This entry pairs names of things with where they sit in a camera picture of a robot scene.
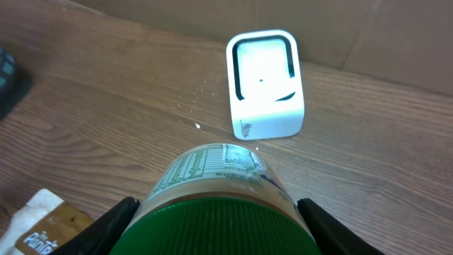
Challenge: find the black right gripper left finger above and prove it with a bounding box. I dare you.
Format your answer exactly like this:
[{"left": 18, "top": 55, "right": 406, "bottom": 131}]
[{"left": 51, "top": 197, "right": 140, "bottom": 255}]

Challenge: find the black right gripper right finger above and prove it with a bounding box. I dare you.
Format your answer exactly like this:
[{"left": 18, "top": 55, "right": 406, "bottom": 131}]
[{"left": 297, "top": 198, "right": 384, "bottom": 255}]

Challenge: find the brown snack packet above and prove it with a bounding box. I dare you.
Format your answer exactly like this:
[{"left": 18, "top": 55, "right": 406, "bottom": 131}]
[{"left": 1, "top": 188, "right": 93, "bottom": 255}]

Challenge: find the green lid glass jar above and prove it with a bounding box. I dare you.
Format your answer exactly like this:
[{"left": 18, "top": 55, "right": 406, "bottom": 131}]
[{"left": 111, "top": 143, "right": 320, "bottom": 255}]

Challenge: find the white barcode scanner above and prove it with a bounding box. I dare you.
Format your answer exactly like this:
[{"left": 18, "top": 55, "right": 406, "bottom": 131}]
[{"left": 226, "top": 29, "right": 304, "bottom": 140}]

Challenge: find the dark grey plastic basket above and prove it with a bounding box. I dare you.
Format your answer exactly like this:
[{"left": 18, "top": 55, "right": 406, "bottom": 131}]
[{"left": 0, "top": 47, "right": 18, "bottom": 101}]

